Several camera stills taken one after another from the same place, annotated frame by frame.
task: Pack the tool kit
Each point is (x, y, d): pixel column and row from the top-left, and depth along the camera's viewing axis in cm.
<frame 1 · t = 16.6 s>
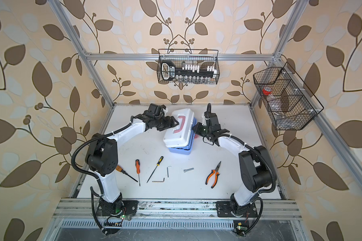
left hand: (176, 122, 90), fingers open
right hand: (193, 128, 91), fingers closed
orange handled pliers: (212, 172, 86), point 2 cm above the table
red handled screwdriver: (138, 165, 90), on the table
black yellow handled screwdriver: (158, 164, 91), on the table
upright small hex key: (167, 170, 89), on the table
flat lying hex key: (159, 181, 85), on the table
silver socket bit: (188, 169, 89), on the table

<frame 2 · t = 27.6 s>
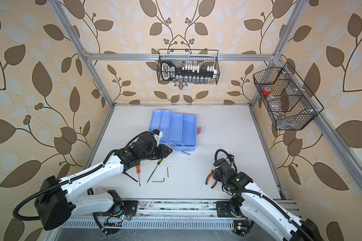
left hand: (172, 150, 77), fingers closed
right hand: (217, 174, 83), fingers open
silver socket bit: (184, 152, 96), on the table
white and blue tool box: (179, 131, 96), point 9 cm above the table
the other named things where they were.

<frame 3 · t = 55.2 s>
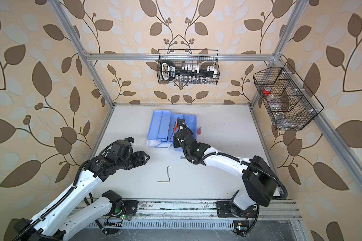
left hand: (147, 157, 76), fingers open
right hand: (176, 133, 82), fingers open
flat lying hex key: (164, 181, 86), on the table
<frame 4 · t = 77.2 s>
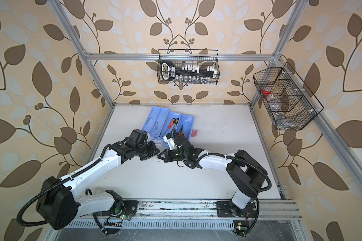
left hand: (161, 149, 81), fingers closed
right hand: (157, 157, 79), fingers closed
upright small hex key: (156, 122, 98), point 12 cm above the table
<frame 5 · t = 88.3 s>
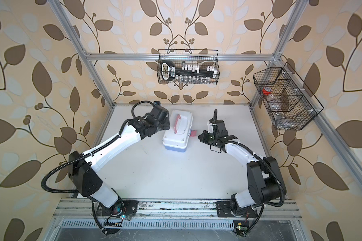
left hand: (167, 120, 80), fingers closed
right hand: (199, 137, 89), fingers closed
white and blue tool box: (177, 133, 92), point 12 cm above the table
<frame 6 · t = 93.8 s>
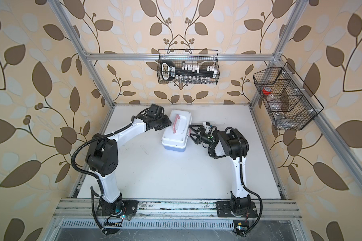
left hand: (172, 121, 93), fingers open
right hand: (189, 131, 94), fingers open
